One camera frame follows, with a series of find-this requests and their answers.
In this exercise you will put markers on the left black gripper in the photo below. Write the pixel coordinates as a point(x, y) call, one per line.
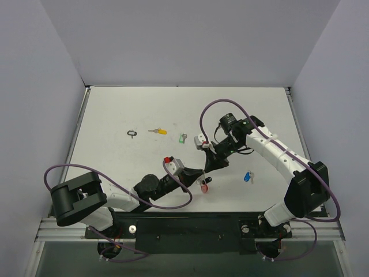
point(183, 175)

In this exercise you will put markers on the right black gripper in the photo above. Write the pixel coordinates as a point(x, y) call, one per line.
point(213, 152)

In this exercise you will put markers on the red keyring with keys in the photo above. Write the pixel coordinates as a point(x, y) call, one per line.
point(204, 188)

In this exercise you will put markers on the key with blue tag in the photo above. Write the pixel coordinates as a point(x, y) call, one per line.
point(249, 177)

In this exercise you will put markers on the black tag with small key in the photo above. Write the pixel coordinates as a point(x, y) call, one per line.
point(206, 180)

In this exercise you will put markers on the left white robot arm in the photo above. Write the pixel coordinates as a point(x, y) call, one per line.
point(92, 198)

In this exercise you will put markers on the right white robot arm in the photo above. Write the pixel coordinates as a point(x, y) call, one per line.
point(308, 182)

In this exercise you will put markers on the key with green tag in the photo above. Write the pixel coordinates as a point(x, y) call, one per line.
point(182, 138)

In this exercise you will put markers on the key with yellow tag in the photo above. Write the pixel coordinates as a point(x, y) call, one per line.
point(158, 131)

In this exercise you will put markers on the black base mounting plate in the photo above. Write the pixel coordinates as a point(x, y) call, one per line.
point(193, 233)

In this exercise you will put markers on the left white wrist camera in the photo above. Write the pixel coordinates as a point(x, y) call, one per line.
point(173, 166)

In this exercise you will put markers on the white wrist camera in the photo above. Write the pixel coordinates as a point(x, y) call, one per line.
point(202, 144)
point(173, 166)

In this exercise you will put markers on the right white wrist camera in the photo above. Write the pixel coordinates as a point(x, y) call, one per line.
point(202, 144)

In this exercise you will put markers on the aluminium frame rail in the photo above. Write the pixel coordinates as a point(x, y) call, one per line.
point(313, 250)

